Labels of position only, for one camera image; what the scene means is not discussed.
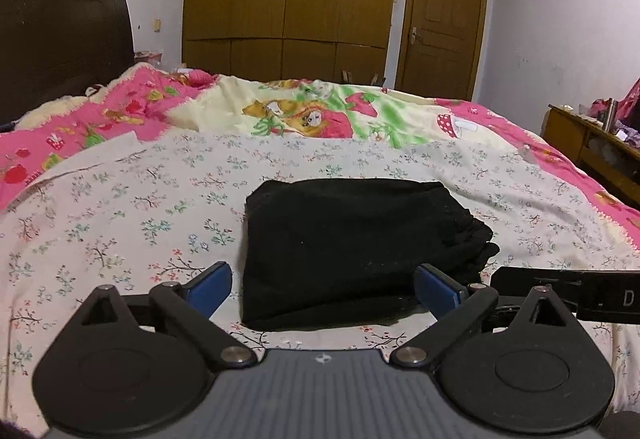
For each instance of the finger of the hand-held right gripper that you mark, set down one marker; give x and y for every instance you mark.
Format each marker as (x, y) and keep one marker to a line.
(520, 280)

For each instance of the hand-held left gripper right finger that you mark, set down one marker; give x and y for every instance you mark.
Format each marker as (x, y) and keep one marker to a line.
(440, 291)

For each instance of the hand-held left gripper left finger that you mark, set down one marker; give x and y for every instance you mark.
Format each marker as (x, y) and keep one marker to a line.
(207, 286)

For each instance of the black pants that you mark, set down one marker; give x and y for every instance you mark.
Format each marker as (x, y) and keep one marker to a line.
(340, 249)

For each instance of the white floral bed sheet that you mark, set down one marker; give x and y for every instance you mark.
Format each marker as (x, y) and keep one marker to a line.
(150, 199)

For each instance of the wooden side cabinet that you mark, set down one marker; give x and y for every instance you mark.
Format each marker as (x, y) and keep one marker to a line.
(565, 134)

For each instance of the pink cartoon quilt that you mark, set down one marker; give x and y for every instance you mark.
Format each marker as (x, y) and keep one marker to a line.
(390, 114)

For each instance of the pink clothes pile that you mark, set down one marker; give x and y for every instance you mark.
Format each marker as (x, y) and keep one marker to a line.
(632, 104)

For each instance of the cream fleece blanket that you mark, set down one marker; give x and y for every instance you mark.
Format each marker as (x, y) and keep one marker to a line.
(50, 111)

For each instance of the brown wooden door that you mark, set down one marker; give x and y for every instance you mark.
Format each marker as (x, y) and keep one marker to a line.
(440, 19)

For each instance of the dark wooden headboard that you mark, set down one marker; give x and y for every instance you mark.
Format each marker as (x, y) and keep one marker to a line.
(60, 44)

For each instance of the yellowed wall socket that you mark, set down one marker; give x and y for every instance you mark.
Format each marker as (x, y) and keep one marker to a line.
(157, 25)

